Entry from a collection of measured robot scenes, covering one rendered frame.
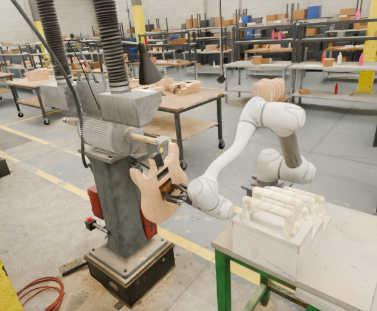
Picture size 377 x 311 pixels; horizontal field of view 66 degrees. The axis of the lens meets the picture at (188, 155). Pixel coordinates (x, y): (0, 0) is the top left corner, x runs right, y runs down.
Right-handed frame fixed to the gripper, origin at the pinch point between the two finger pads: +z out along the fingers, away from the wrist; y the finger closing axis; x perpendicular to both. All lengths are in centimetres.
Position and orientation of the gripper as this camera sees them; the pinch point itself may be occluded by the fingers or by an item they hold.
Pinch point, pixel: (167, 189)
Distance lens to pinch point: 162.9
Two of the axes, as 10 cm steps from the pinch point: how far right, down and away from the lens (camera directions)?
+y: 6.0, -5.1, 6.2
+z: -7.8, -1.9, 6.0
